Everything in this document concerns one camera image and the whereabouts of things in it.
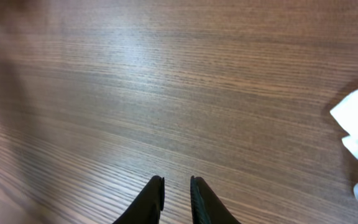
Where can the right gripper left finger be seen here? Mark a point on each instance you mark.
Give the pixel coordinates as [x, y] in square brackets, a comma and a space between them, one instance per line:
[147, 206]

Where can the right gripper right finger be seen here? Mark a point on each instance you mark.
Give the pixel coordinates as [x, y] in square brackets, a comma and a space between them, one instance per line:
[206, 207]

